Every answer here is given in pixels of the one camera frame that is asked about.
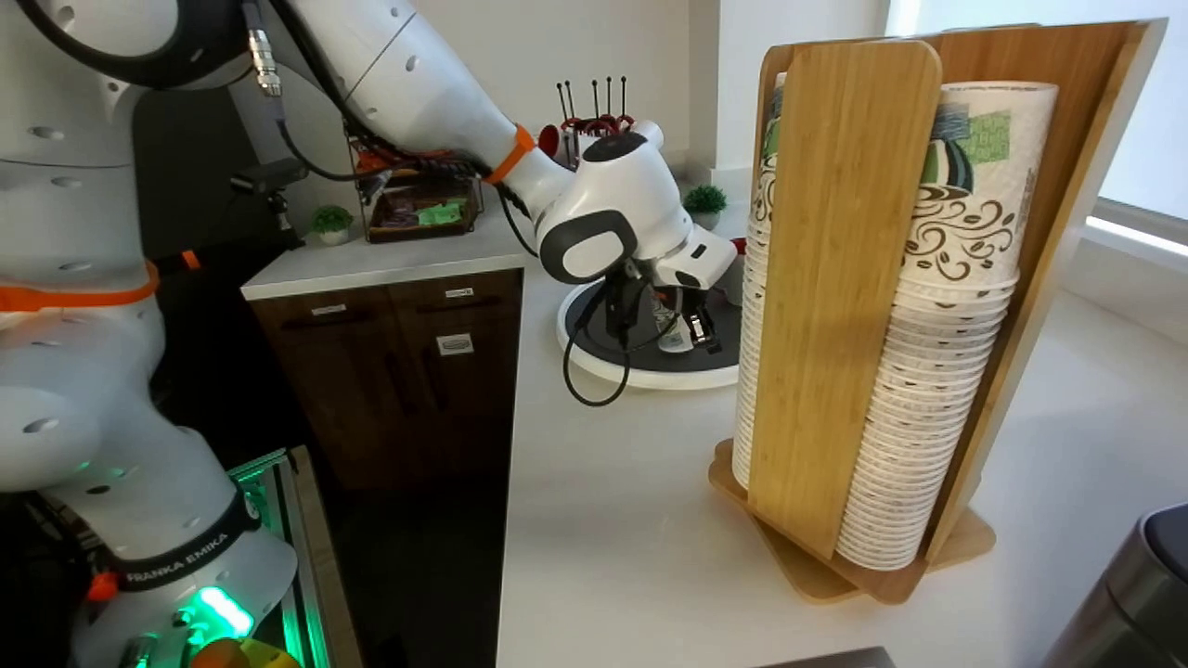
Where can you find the round white rotating tray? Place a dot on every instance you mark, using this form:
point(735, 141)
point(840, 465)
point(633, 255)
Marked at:
point(710, 360)

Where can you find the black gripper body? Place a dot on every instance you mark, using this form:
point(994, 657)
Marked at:
point(642, 318)

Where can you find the small green plant left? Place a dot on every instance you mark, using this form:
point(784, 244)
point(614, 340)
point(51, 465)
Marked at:
point(328, 225)

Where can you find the dark wooden cabinet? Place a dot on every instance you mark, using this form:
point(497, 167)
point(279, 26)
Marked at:
point(401, 382)

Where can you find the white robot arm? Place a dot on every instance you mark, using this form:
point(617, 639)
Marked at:
point(83, 333)

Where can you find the grey trash bin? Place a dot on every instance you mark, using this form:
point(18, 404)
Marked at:
point(1136, 611)

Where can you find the snack basket rack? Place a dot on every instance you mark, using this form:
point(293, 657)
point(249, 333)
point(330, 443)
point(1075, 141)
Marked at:
point(404, 203)

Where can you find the stack of paper cups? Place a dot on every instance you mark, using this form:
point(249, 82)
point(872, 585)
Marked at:
point(956, 283)

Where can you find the black mug tree rack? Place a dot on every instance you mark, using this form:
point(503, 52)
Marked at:
point(606, 114)

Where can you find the small green potted plant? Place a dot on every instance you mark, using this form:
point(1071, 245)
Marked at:
point(703, 205)

